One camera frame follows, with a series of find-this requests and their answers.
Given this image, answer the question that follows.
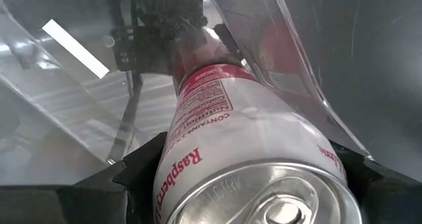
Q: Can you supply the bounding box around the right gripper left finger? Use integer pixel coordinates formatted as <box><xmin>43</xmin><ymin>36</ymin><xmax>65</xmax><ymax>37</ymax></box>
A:
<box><xmin>56</xmin><ymin>131</ymin><xmax>168</xmax><ymax>224</ymax></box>

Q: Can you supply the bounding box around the clear plastic bin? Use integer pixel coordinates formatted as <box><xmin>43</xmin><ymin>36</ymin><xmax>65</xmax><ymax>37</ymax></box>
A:
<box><xmin>0</xmin><ymin>0</ymin><xmax>422</xmax><ymax>187</ymax></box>

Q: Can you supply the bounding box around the white red raspberry soda can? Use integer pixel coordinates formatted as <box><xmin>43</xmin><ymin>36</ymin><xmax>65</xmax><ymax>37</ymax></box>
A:
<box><xmin>152</xmin><ymin>63</ymin><xmax>363</xmax><ymax>224</ymax></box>

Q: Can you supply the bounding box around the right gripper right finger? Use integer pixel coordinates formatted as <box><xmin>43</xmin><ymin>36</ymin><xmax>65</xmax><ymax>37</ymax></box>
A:
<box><xmin>328</xmin><ymin>140</ymin><xmax>422</xmax><ymax>224</ymax></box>

